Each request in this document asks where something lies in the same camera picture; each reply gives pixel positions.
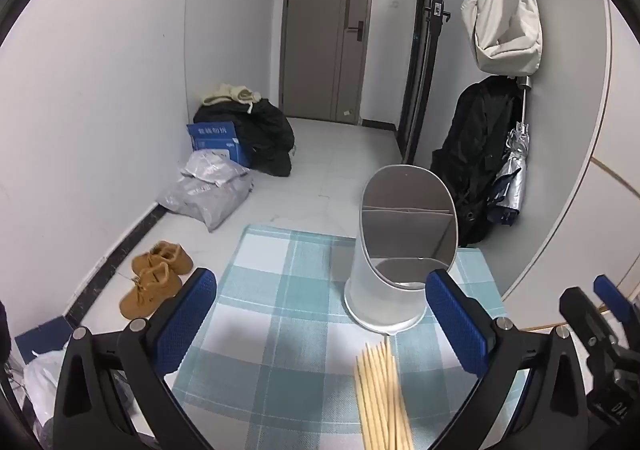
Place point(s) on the silver folded umbrella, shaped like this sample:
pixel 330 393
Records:
pixel 512 180

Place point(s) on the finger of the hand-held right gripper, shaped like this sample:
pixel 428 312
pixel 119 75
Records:
pixel 607 289
pixel 582 310

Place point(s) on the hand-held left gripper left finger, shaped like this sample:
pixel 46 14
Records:
pixel 187 310

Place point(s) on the blue cardboard box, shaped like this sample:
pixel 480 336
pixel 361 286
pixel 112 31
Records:
pixel 215 138

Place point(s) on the grey plastic bag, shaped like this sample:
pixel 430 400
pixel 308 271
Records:
pixel 210 195

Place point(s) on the white utensil holder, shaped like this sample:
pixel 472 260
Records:
pixel 380 300

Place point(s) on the bundle of wooden chopsticks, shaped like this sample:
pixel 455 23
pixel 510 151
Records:
pixel 382 400

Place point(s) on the brown shoe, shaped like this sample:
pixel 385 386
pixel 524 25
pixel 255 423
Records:
pixel 167 257
pixel 147 292

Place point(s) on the white cabinet with wood trim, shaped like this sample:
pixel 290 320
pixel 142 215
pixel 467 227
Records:
pixel 565 180

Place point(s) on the black door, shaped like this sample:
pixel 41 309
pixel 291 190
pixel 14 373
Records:
pixel 422 80

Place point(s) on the black backpack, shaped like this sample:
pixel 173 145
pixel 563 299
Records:
pixel 475 155

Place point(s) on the white shoulder bag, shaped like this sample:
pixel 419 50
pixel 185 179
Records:
pixel 505 30

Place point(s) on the teal checked tablecloth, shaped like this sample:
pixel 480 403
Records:
pixel 280 330

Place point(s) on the cream hoodie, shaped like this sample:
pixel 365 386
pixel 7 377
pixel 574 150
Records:
pixel 227 94

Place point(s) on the white plastic bag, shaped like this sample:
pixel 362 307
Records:
pixel 42 380

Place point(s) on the grey entrance door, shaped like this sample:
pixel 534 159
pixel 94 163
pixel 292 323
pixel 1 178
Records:
pixel 320 30

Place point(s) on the black bag on floor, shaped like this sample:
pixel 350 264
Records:
pixel 270 135

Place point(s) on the dark blue flat board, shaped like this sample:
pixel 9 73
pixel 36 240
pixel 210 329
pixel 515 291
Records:
pixel 40 337

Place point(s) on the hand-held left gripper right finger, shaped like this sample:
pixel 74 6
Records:
pixel 452 315

